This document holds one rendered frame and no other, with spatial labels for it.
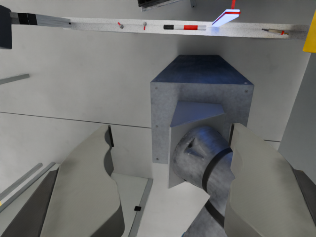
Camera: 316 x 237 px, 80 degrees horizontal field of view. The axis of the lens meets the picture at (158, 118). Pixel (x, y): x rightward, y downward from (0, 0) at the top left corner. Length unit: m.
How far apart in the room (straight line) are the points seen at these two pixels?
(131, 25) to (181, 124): 0.44
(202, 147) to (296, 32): 0.50
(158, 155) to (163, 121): 0.14
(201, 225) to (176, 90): 0.36
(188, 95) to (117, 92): 1.24
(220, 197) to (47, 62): 1.89
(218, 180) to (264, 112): 1.39
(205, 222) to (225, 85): 0.36
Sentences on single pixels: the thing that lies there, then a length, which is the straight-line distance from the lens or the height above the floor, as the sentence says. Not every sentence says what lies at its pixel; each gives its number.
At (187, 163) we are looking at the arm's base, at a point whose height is 1.21.
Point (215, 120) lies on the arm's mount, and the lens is 0.51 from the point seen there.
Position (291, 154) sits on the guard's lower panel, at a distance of 1.69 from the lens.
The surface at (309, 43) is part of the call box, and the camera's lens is 0.61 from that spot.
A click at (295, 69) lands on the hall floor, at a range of 1.73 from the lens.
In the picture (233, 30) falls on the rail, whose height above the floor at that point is 0.85.
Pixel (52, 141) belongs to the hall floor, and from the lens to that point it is 2.39.
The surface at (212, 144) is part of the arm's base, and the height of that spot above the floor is 1.19.
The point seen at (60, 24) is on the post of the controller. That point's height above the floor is 0.92.
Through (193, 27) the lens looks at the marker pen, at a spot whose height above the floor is 0.87.
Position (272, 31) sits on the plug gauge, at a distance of 0.73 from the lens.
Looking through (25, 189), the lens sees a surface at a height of 0.43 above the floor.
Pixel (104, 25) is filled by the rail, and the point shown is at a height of 0.85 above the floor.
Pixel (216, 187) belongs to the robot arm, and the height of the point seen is 1.27.
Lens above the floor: 1.56
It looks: 65 degrees down
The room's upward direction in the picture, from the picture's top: 154 degrees counter-clockwise
